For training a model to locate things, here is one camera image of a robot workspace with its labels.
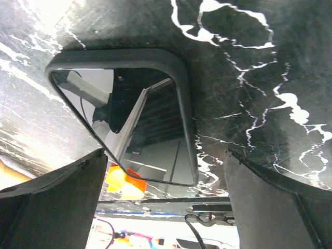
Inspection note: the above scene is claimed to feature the beige wooden microphone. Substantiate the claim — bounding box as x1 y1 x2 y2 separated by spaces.
0 160 35 190

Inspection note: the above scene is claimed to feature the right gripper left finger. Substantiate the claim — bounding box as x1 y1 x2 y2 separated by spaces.
1 148 107 248

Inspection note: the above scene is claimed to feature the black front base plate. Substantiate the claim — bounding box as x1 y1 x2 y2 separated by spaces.
95 197 236 227

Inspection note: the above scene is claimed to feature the orange curved plastic piece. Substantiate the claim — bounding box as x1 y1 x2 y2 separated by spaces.
104 163 147 200

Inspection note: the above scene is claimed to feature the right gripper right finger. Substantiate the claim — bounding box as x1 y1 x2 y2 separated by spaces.
224 150 331 248

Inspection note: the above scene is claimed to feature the black phone on right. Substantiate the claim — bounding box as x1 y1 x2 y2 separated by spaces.
45 48 199 186

